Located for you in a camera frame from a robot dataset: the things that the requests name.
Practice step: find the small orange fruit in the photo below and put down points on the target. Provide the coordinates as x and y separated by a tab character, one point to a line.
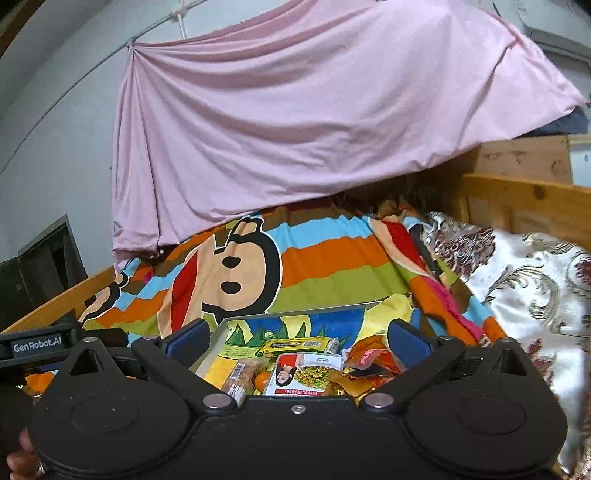
262	381

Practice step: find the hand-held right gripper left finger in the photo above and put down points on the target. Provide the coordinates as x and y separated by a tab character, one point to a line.
189	345

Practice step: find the pink hanging sheet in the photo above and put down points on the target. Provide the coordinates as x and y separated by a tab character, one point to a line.
300	115

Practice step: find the clear peanut brittle packet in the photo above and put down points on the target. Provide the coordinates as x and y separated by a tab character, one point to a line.
240	376

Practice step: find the person's left hand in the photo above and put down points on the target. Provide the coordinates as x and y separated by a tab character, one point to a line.
25	461

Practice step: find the white appliance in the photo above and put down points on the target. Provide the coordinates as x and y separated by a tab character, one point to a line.
581	159

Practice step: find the orange-red sausage packet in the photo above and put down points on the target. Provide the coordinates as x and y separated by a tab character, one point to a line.
369	355

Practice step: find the wooden bed frame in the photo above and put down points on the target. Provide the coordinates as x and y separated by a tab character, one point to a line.
531	194

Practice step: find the yellow-green snack bar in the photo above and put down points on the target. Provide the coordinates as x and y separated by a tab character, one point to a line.
295	346

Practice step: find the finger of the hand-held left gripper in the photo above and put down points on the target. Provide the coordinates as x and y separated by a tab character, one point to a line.
70	339

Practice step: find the golden orange snack packet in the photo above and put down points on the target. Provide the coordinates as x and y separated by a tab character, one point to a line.
351	385

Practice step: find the white floral satin cloth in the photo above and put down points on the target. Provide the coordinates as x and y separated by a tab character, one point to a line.
531	286

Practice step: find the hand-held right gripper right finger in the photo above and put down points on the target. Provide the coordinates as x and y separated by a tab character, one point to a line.
406	345

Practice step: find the bare wooden board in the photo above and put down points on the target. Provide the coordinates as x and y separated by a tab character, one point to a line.
521	159

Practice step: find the brown cartoon printed blanket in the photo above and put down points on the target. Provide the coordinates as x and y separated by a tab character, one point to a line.
323	263

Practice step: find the dark blue cloth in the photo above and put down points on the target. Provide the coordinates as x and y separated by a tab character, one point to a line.
568	122

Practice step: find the dark doorway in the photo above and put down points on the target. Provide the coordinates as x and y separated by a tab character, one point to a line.
41	267

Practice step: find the white air conditioner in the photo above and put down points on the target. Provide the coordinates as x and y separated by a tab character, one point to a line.
558	34

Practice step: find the grey box with dinosaur drawing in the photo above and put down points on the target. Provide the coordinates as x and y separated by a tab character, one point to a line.
277	325

